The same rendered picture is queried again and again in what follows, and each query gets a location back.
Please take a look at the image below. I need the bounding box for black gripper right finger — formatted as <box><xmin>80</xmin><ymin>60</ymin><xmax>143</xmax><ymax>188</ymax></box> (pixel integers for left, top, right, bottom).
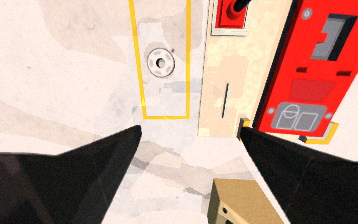
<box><xmin>240</xmin><ymin>126</ymin><xmax>358</xmax><ymax>224</ymax></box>

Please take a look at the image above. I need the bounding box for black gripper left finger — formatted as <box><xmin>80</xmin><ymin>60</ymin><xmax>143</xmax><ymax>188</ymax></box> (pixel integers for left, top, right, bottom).
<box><xmin>0</xmin><ymin>125</ymin><xmax>142</xmax><ymax>224</ymax></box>

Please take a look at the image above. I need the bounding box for grey wheel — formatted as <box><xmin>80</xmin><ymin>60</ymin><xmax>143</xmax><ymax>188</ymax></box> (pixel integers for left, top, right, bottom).
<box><xmin>147</xmin><ymin>48</ymin><xmax>175</xmax><ymax>78</ymax></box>

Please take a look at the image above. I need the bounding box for yellow tape outline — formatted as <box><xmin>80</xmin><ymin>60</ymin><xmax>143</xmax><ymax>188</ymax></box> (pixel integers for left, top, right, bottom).
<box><xmin>129</xmin><ymin>0</ymin><xmax>191</xmax><ymax>119</ymax></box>

